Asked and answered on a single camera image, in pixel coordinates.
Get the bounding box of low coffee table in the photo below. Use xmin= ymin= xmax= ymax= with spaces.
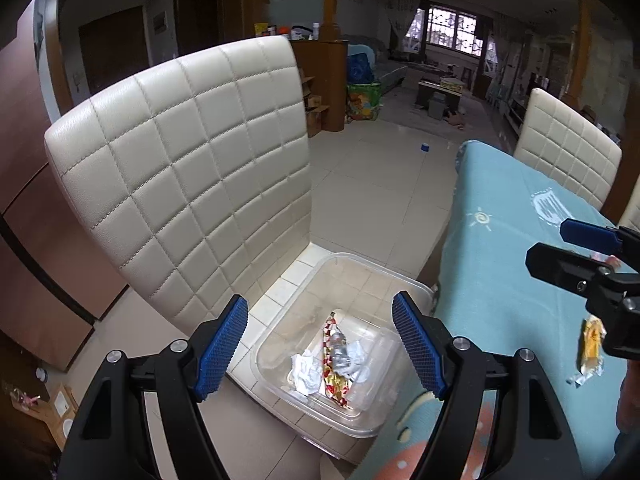
xmin=414 ymin=79 xmax=462 ymax=113

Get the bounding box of colourful green shopping bag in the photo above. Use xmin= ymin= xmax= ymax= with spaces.
xmin=346 ymin=81 xmax=382 ymax=120

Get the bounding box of white tissue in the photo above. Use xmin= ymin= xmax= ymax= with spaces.
xmin=288 ymin=352 xmax=322 ymax=396

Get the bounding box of clear plastic bin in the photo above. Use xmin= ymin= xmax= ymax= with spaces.
xmin=250 ymin=252 xmax=434 ymax=438

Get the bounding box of brown wooden cabinet counter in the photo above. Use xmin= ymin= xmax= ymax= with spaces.
xmin=291 ymin=40 xmax=347 ymax=132

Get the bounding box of light blue patterned tablecloth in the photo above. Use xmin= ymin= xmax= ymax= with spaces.
xmin=349 ymin=138 xmax=640 ymax=480

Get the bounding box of yellow clear snack wrapper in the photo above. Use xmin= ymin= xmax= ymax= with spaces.
xmin=567 ymin=314 xmax=606 ymax=388

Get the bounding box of middle cream quilted chair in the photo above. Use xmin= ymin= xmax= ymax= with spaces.
xmin=514 ymin=88 xmax=622 ymax=209

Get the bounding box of cream quilted chair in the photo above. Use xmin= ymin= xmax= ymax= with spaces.
xmin=514 ymin=88 xmax=622 ymax=209
xmin=618 ymin=194 xmax=640 ymax=232
xmin=44 ymin=36 xmax=385 ymax=464

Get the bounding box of small clear plastic bottle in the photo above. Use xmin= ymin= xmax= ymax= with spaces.
xmin=329 ymin=328 xmax=352 ymax=376

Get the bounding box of pile of cardboard boxes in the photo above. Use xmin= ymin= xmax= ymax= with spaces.
xmin=302 ymin=76 xmax=329 ymax=138

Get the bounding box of barred window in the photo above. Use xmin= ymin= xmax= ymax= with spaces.
xmin=401 ymin=6 xmax=488 ymax=58

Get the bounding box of near cream quilted chair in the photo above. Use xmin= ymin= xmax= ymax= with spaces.
xmin=44 ymin=36 xmax=385 ymax=464

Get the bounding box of gold red checkered snack wrapper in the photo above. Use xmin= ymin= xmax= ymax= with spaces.
xmin=322 ymin=311 xmax=352 ymax=408

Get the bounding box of far cream quilted chair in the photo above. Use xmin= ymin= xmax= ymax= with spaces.
xmin=618 ymin=194 xmax=640 ymax=232

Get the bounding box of grey sofa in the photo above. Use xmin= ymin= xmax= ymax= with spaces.
xmin=344 ymin=35 xmax=408 ymax=94

